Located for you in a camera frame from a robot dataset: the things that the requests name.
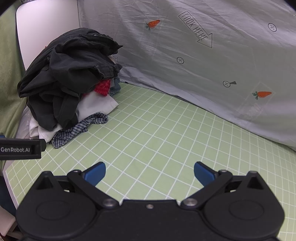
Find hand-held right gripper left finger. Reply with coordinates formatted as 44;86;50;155
34;162;120;210

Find blue checked shirt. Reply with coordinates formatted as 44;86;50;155
50;113;109;149

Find blue denim garment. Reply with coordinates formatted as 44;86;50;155
109;77;121;96

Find green grid mat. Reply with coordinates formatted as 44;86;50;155
4;82;296;241

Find black pants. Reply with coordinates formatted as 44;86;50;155
18;28;124;131

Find grey carrot print sheet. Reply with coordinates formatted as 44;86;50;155
76;0;296;151

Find red garment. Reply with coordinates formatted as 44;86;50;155
94;79;111;96

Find white plastic stool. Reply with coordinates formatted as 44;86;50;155
0;205;18;237

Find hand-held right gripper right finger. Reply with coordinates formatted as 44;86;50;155
180;162;267;210

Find green cloth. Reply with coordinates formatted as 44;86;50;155
0;9;30;169

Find dark teal cloth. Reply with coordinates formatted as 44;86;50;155
0;162;16;209

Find white garment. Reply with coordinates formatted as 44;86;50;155
30;93;119;143

